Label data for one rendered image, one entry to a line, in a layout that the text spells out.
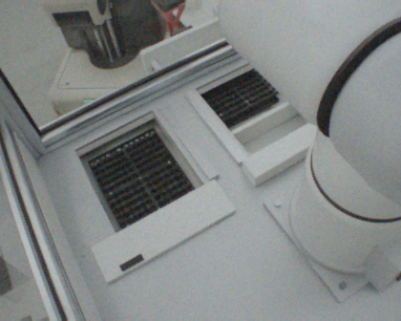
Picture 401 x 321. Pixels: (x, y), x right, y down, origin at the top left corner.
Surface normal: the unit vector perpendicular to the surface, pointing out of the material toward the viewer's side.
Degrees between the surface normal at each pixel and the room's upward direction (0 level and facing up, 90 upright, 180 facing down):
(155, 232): 0
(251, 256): 0
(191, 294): 0
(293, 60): 68
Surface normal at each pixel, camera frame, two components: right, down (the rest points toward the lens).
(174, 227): -0.11, -0.56
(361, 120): -0.84, 0.22
